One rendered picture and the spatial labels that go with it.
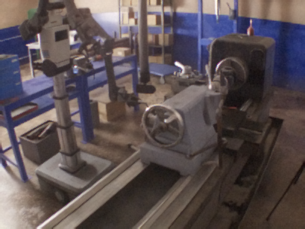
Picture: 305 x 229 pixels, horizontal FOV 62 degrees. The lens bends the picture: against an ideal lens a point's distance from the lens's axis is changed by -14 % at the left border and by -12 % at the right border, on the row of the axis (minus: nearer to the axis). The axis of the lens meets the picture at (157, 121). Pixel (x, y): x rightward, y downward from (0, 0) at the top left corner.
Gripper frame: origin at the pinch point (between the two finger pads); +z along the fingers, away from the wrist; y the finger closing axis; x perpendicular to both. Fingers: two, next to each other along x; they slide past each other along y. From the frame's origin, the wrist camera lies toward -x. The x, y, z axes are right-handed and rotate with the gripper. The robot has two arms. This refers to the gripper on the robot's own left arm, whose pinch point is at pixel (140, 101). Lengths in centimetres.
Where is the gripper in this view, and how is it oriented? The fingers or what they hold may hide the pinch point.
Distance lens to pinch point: 212.1
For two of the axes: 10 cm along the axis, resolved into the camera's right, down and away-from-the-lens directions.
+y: 4.2, -8.1, 4.1
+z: 8.5, 2.1, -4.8
